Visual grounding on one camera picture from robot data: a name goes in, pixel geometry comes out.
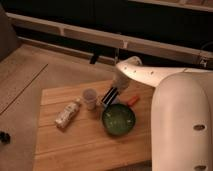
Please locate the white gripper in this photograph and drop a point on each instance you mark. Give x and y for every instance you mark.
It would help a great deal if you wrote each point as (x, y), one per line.
(120, 81)

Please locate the black striped eraser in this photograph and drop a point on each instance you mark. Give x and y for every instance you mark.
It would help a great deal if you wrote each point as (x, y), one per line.
(110, 96)

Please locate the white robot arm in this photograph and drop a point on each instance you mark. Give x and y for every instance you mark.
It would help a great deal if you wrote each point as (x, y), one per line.
(181, 114)

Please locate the orange marker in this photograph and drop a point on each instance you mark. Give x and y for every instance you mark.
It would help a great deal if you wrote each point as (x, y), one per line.
(132, 101)

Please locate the clear plastic cup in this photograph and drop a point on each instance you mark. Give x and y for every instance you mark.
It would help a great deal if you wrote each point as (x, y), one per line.
(90, 98)

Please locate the green bowl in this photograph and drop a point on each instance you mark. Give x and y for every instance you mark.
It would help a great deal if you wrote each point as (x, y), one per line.
(118, 119)

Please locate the wooden board table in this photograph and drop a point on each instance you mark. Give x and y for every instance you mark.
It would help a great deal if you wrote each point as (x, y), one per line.
(85, 145)

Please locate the small white bottle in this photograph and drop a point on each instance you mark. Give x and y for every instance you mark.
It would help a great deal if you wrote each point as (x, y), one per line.
(65, 116)

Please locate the black floor object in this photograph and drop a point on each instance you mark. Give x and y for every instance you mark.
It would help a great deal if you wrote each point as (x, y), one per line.
(5, 137)

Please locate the white wall rail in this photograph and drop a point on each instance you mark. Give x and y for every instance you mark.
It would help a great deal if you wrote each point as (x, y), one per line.
(139, 45)

